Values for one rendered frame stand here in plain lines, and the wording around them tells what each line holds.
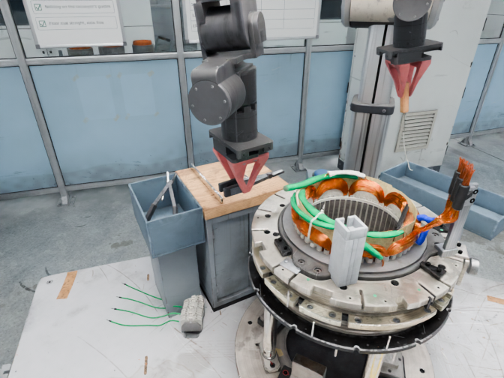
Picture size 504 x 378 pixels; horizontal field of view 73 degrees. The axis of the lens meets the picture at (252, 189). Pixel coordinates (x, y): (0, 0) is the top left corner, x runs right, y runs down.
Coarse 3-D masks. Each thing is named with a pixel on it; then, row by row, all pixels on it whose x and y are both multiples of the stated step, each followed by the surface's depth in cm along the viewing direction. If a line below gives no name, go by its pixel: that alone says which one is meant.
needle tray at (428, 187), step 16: (384, 176) 78; (400, 176) 85; (416, 176) 83; (432, 176) 80; (448, 176) 77; (416, 192) 73; (432, 192) 79; (480, 192) 72; (432, 208) 71; (480, 208) 73; (496, 208) 71; (448, 224) 71; (464, 224) 67; (480, 224) 64; (496, 224) 62
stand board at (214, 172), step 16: (192, 176) 77; (208, 176) 77; (224, 176) 77; (192, 192) 71; (208, 192) 71; (256, 192) 71; (272, 192) 71; (208, 208) 65; (224, 208) 67; (240, 208) 69
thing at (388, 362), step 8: (400, 352) 65; (384, 360) 63; (392, 360) 63; (400, 360) 64; (384, 368) 62; (392, 368) 62; (400, 368) 62; (384, 376) 62; (392, 376) 61; (400, 376) 61
